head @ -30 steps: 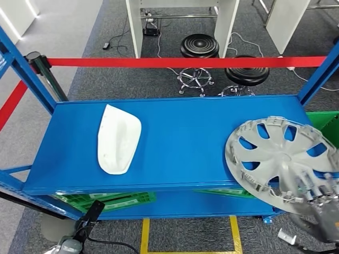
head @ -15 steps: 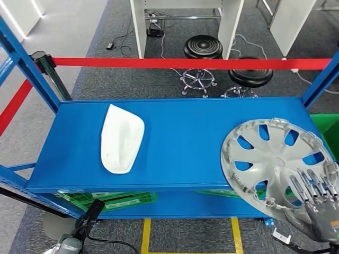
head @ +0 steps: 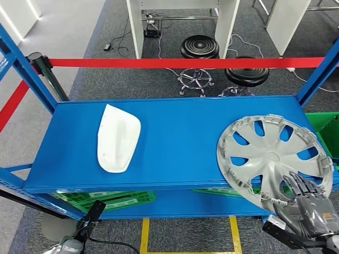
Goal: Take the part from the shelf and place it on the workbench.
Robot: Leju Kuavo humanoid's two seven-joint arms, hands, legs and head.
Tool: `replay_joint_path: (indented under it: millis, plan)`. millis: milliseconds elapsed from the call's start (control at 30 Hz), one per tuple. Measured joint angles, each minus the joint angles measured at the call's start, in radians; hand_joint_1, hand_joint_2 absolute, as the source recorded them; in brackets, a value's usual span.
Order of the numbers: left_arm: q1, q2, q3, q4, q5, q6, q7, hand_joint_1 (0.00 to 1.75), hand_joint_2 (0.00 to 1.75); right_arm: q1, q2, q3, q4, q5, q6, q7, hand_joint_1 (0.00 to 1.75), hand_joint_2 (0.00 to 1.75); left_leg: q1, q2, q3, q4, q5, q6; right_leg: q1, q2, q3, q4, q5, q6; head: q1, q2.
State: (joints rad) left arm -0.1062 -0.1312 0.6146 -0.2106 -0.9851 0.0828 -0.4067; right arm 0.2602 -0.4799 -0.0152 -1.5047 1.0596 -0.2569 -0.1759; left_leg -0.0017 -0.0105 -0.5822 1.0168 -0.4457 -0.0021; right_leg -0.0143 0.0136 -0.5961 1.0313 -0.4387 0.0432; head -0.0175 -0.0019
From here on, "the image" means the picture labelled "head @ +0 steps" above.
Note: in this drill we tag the long red barrier belt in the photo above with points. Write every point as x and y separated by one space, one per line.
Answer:
172 63

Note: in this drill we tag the black device box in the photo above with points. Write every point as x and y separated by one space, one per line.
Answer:
152 33

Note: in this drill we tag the silver plastic wheel hubcap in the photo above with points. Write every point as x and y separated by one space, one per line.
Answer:
269 154

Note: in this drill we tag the blue metal shelf rack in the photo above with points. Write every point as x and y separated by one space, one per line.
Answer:
172 133

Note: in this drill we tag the green folded plastic crate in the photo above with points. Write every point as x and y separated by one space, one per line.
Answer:
217 192
132 202
74 197

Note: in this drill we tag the short red barrier belt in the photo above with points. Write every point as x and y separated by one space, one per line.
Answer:
13 107

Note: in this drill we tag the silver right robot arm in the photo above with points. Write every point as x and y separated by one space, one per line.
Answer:
334 245

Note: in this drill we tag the green open plastic crate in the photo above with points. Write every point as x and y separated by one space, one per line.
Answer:
328 133

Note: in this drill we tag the black round stool chrome base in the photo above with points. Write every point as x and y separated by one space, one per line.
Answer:
200 45
248 77

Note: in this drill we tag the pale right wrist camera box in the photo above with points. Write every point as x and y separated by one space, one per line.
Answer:
275 222

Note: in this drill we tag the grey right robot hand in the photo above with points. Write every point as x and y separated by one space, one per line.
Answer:
318 217

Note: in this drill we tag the white desk panel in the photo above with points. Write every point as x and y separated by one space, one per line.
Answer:
287 21

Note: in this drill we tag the white power strip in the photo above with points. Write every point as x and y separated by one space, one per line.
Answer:
290 69

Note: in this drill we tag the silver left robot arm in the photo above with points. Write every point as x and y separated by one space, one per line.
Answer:
66 248

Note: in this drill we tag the white plastic mirror cover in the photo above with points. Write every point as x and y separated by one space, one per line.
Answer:
119 140

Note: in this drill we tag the black chrome barrier stanchion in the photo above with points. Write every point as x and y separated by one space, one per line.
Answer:
54 86

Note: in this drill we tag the black power adapter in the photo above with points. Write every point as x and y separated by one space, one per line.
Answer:
107 47

